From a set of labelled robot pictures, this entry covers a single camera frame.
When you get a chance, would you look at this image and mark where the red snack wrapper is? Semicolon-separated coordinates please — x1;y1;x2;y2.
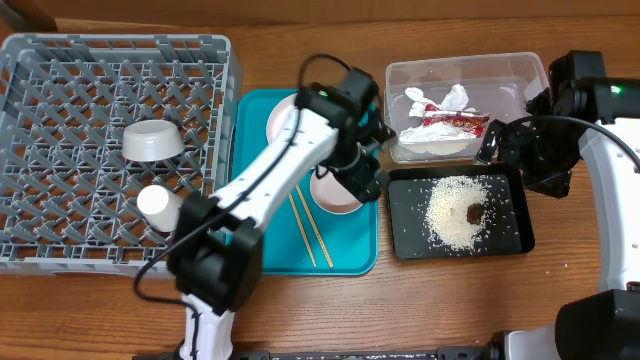
423;104;490;138

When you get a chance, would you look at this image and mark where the white tissue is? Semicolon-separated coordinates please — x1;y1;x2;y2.
398;84;477;147

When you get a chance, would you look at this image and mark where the small pink-white bowl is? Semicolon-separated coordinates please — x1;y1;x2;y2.
310;171;363;215

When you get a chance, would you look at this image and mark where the brown food scrap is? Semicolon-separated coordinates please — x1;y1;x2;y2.
466;203;486;225

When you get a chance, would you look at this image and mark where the pile of white rice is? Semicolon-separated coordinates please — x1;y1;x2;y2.
394;173;521;252

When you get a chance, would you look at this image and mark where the grey bowl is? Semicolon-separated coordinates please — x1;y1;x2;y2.
122;120;185;162

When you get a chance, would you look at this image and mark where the white cup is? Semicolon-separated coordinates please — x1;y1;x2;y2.
136;185;183;232

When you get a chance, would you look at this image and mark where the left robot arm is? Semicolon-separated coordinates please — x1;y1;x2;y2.
168;68;395;359

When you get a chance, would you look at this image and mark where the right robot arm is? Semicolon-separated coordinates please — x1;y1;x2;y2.
476;50;639;360

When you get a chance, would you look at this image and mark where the clear plastic waste bin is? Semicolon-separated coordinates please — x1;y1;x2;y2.
385;52;549;163

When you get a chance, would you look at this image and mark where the large white plate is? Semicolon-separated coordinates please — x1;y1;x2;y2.
266;93;298;145

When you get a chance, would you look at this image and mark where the right wooden chopstick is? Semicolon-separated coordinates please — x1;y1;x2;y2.
296;185;334;268

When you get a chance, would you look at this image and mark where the wooden chopstick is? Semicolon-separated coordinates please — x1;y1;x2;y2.
296;185;334;268
289;194;317;268

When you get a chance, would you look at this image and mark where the left wooden chopstick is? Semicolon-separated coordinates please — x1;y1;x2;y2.
289;194;317;268

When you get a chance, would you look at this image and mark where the black rectangular tray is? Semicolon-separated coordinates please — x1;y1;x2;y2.
384;161;536;261

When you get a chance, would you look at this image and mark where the grey plastic dish rack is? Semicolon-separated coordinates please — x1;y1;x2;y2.
1;34;242;276

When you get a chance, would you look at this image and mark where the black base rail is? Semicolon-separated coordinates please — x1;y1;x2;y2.
132;344;501;360

